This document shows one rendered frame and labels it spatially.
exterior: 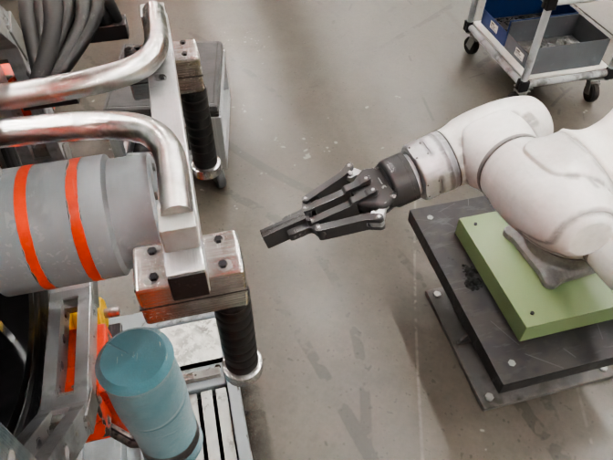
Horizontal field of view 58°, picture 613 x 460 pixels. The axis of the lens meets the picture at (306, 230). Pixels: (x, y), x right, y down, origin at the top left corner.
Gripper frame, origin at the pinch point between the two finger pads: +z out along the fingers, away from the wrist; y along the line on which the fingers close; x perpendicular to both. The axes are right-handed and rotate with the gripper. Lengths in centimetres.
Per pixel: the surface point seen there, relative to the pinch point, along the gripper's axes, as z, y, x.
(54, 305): 36.2, -3.5, -1.5
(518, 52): -107, -106, 83
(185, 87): 4.0, -8.8, -22.9
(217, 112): 7, -87, 39
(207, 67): 5, -108, 36
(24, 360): 40.5, 4.5, -2.1
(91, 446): 52, 1, 35
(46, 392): 37.4, 10.8, -1.9
